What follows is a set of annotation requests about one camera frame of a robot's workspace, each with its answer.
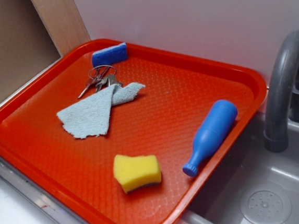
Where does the grey plastic faucet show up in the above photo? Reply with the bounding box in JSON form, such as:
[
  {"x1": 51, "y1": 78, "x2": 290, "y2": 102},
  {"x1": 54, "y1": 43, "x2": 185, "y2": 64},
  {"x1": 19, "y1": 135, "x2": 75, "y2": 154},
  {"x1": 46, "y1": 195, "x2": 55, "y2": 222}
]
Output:
[{"x1": 264, "y1": 30, "x2": 299, "y2": 153}]

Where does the grey plastic sink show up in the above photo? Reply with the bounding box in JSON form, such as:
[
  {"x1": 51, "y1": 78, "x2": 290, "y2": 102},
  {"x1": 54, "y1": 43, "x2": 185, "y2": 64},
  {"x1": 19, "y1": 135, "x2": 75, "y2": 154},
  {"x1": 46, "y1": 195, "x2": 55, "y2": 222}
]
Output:
[{"x1": 182, "y1": 113, "x2": 299, "y2": 224}]

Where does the blue sponge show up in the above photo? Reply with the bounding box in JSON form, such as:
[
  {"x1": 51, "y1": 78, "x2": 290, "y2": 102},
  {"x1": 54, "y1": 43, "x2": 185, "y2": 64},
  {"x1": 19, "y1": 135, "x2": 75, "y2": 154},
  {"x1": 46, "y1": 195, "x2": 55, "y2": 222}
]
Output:
[{"x1": 91, "y1": 42, "x2": 128, "y2": 67}]

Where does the blue plastic bottle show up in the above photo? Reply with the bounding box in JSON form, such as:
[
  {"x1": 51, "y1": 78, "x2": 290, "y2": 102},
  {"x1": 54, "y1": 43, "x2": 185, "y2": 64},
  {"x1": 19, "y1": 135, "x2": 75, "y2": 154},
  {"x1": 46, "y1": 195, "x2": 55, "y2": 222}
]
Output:
[{"x1": 182, "y1": 100, "x2": 238, "y2": 177}]

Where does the yellow sponge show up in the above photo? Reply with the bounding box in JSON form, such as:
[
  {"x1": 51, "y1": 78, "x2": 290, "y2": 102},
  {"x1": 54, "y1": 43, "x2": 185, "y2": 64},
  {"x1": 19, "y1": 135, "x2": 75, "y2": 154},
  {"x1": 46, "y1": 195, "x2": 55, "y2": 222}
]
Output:
[{"x1": 113, "y1": 155, "x2": 162, "y2": 194}]

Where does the red plastic tray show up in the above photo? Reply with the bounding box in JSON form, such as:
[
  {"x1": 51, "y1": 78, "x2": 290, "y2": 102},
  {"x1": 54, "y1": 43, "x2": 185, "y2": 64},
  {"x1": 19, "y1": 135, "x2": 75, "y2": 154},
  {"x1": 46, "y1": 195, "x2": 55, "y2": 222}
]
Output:
[{"x1": 0, "y1": 39, "x2": 267, "y2": 224}]

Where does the wooden board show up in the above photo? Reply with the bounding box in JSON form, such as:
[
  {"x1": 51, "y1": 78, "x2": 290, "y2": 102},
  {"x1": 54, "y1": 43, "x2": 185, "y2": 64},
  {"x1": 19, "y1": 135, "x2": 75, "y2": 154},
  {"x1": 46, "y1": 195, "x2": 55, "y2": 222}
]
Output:
[{"x1": 31, "y1": 0, "x2": 91, "y2": 56}]

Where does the light blue cloth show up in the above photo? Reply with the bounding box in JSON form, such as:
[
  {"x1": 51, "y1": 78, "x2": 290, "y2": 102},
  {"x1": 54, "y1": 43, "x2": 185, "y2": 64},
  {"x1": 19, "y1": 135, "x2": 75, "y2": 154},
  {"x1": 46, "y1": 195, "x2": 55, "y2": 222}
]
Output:
[{"x1": 56, "y1": 82, "x2": 145, "y2": 139}]

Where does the silver key bunch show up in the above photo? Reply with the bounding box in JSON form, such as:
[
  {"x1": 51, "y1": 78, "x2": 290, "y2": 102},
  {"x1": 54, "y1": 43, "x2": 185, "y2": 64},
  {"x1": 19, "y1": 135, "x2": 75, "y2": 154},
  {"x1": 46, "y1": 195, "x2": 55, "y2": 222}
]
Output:
[{"x1": 78, "y1": 64, "x2": 124, "y2": 99}]

